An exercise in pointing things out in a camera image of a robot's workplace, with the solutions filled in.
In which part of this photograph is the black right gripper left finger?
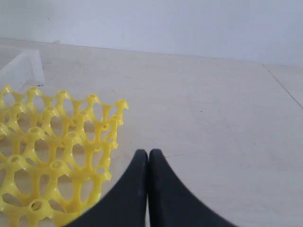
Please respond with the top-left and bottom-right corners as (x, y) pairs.
(67, 149), (148, 227)

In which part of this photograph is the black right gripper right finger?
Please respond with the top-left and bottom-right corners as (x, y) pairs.
(148, 149), (235, 227)

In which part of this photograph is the yellow plastic egg tray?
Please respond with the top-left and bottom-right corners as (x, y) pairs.
(0, 85), (128, 227)

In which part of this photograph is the clear plastic bin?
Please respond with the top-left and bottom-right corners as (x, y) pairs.
(0, 46), (45, 91)

